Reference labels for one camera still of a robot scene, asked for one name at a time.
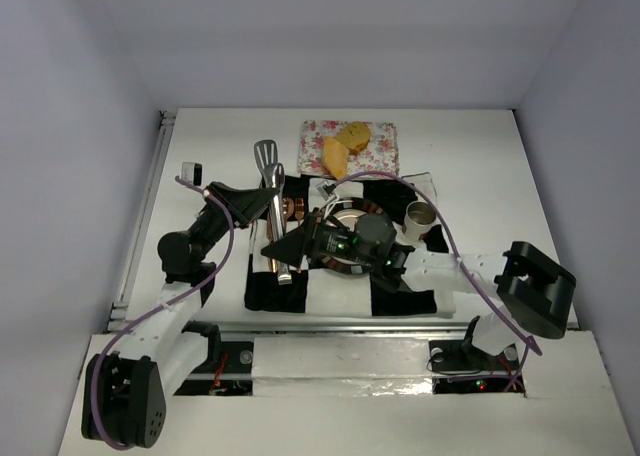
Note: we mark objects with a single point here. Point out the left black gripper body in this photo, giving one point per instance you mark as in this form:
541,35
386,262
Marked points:
223,203

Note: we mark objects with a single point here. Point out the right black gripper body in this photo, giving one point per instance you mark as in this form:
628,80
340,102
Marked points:
310,239

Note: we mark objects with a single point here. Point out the stainless steel serving tongs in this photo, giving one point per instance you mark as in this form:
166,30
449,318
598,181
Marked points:
273,175

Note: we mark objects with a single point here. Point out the long bread piece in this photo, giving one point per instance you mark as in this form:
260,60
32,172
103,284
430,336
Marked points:
335,157

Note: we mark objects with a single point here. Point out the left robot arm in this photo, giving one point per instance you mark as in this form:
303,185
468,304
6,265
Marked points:
128,383

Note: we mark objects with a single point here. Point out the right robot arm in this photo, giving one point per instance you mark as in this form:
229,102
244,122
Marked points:
529,295

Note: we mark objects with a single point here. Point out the round bread piece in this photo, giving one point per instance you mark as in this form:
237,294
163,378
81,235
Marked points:
355,136

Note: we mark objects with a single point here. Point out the copper knife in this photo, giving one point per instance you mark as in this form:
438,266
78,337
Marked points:
269,235

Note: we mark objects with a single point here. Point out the dark rimmed ceramic plate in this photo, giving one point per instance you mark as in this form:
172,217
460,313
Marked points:
345,216

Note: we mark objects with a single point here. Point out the copper spoon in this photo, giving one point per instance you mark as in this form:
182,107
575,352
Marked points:
286,210

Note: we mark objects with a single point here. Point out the copper fork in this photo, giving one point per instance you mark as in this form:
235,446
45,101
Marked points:
299,211

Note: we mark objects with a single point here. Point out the black white checkered cloth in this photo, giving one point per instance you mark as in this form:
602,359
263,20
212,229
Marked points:
319,291

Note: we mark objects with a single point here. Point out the metal cup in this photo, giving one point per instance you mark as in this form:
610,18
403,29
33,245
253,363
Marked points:
419,219

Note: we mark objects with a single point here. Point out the floral rectangular tray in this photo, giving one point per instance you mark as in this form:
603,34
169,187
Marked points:
381,152

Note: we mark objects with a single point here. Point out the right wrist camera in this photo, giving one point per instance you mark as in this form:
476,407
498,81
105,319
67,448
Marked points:
327,190

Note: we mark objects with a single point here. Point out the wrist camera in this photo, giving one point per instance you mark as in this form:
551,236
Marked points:
327,190
192,172

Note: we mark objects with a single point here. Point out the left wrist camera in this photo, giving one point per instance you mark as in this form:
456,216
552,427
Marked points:
192,172

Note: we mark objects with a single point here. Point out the aluminium front rail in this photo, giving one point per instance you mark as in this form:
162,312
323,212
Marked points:
238,341

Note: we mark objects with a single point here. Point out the aluminium rail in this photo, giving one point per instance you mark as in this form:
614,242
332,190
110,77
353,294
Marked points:
119,306
238,341

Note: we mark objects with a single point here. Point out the aluminium left rail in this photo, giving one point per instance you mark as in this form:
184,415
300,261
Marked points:
119,306

